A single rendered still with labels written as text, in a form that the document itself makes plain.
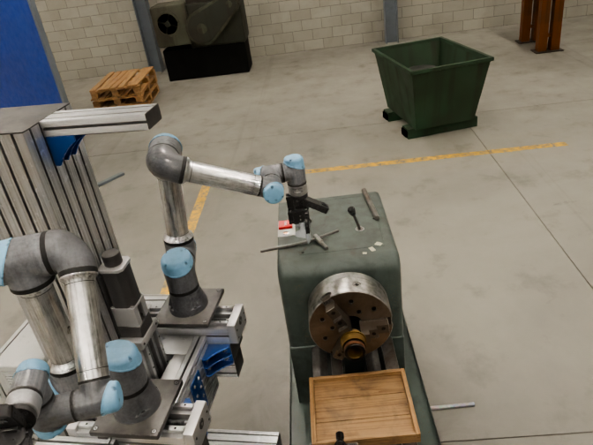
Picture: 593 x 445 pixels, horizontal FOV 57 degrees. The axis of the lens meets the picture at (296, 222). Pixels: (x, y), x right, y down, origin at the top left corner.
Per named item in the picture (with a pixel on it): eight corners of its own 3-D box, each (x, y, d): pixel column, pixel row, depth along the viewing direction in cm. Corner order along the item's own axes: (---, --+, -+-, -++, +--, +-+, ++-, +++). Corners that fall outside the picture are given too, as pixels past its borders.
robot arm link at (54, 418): (80, 434, 132) (65, 403, 127) (33, 446, 131) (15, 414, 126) (84, 410, 139) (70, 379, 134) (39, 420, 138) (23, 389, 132)
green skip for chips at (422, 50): (375, 113, 732) (371, 48, 690) (441, 101, 741) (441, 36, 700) (412, 147, 615) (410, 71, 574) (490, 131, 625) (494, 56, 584)
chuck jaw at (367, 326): (357, 313, 204) (389, 310, 204) (358, 324, 207) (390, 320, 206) (361, 334, 195) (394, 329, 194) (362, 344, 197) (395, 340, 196)
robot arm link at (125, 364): (147, 391, 162) (135, 357, 155) (101, 403, 160) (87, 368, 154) (148, 364, 172) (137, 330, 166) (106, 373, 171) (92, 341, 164)
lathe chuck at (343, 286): (304, 338, 218) (313, 273, 202) (380, 344, 220) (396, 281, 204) (304, 354, 210) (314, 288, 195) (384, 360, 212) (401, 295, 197)
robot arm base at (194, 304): (163, 317, 208) (157, 297, 204) (177, 293, 221) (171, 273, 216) (200, 318, 205) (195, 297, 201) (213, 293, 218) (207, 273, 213)
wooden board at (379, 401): (310, 385, 209) (309, 377, 207) (404, 375, 207) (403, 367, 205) (312, 452, 183) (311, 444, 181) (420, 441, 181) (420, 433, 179)
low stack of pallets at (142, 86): (115, 95, 991) (108, 71, 970) (161, 89, 988) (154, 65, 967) (94, 117, 882) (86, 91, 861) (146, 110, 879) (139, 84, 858)
